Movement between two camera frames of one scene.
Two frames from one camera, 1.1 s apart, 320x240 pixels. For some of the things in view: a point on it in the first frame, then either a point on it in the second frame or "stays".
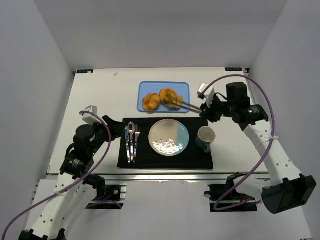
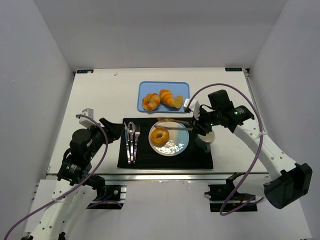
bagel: [169, 96] -> [159, 136]
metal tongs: [187, 106] -> [189, 128]
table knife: [127, 142] stays
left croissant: [151, 102] stays
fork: [137, 134] stays
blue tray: [145, 87] stays
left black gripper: [110, 126] stays
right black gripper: [208, 111] -> [200, 122]
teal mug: [206, 135] stays
